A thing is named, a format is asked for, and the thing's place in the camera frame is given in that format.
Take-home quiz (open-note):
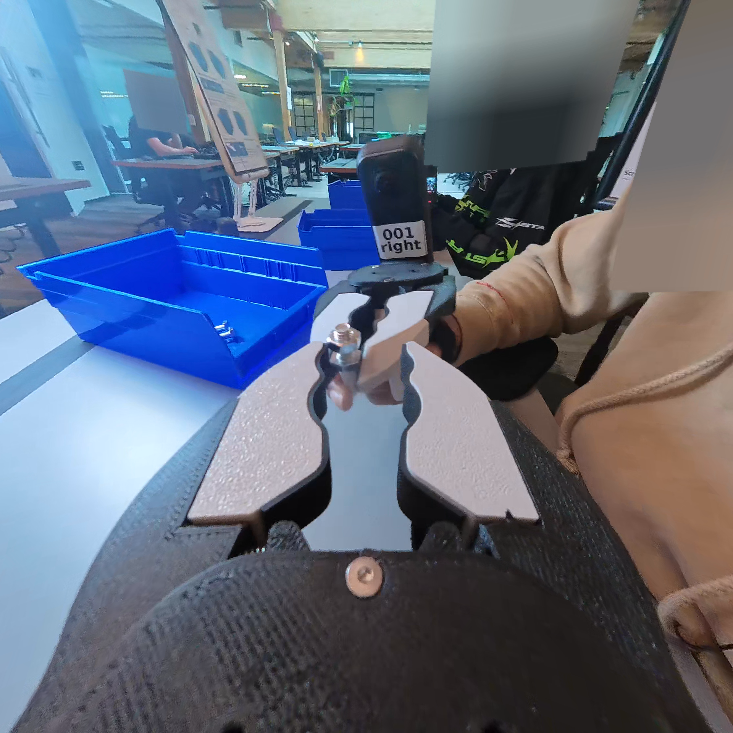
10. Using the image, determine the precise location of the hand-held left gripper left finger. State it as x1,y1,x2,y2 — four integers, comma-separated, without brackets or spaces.
187,342,336,539

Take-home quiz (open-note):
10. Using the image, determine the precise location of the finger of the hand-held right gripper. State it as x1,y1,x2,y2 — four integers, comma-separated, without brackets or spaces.
358,290,437,400
311,291,370,342

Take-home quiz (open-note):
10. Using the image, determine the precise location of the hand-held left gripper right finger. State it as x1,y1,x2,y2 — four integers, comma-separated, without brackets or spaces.
398,344,541,541

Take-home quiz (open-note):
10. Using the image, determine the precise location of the blue plastic bin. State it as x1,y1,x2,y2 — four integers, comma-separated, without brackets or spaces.
298,209,379,270
329,180,370,213
18,227,329,390

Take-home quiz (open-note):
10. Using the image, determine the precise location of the person's right forearm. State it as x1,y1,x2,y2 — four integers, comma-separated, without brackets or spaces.
453,212,642,367

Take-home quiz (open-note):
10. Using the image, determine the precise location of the person's right hand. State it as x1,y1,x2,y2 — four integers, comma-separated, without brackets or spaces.
328,376,396,411

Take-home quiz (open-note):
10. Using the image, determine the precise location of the black chair armrest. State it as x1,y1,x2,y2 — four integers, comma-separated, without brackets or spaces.
459,338,562,402

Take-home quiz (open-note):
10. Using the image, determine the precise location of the person's beige hoodie torso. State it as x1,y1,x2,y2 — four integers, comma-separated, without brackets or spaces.
556,292,733,711

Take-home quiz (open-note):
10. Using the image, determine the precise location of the cardboard sign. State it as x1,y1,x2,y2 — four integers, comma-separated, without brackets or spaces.
161,0,287,236

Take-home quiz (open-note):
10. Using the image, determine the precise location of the wooden desk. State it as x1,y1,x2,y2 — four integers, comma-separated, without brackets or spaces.
115,158,236,224
0,178,90,258

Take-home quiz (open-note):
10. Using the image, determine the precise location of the black white banner stand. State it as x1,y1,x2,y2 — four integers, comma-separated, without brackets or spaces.
590,0,694,213

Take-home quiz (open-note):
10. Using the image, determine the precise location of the beige hoodie drawstring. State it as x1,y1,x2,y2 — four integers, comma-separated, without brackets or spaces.
558,344,733,470

